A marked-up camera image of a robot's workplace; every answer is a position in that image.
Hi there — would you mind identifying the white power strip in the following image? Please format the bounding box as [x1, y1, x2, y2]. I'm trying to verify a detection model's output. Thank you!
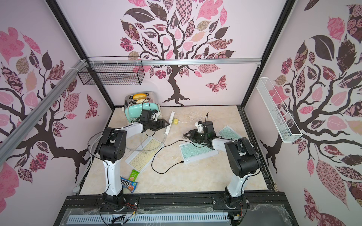
[165, 111, 175, 136]

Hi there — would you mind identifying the green wireless keyboard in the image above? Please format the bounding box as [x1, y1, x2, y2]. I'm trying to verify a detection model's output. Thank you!
[179, 142, 219, 164]

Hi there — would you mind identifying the black charging cable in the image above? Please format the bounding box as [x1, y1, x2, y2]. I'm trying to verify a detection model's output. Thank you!
[151, 135, 204, 175]

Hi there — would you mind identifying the yellow wireless keyboard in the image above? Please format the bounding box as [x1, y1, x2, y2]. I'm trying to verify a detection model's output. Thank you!
[125, 137, 165, 173]

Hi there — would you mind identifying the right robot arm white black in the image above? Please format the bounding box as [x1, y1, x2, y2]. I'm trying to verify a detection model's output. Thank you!
[183, 121, 261, 209]

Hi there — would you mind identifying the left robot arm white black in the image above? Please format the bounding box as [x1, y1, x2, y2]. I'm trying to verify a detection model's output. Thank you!
[96, 110, 170, 209]

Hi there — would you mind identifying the mint green toaster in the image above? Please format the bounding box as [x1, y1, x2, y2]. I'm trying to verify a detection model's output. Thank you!
[123, 91, 161, 122]

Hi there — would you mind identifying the yellow bread slice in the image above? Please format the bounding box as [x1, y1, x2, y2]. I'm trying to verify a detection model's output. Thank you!
[133, 93, 147, 100]

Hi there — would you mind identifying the green snack packet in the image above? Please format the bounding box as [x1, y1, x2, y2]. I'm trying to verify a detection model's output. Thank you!
[128, 169, 139, 182]

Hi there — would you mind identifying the blue m&m's candy bag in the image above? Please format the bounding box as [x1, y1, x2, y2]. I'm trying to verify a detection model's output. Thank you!
[120, 177, 138, 194]

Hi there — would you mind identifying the grey power strip cord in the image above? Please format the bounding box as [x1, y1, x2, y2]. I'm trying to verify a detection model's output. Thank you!
[87, 129, 169, 159]

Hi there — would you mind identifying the white charging cable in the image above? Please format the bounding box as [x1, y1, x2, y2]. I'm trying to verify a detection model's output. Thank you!
[179, 111, 216, 125]

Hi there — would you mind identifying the black wire basket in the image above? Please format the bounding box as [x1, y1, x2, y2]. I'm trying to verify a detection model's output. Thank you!
[77, 59, 145, 85]

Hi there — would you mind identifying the white vented cable duct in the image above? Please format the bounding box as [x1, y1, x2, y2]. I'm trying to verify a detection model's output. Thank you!
[65, 212, 229, 226]

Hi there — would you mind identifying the white wire shelf basket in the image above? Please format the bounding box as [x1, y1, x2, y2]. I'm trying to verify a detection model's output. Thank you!
[256, 77, 302, 143]

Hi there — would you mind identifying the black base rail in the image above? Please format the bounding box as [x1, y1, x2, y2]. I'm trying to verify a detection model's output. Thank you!
[61, 190, 290, 211]

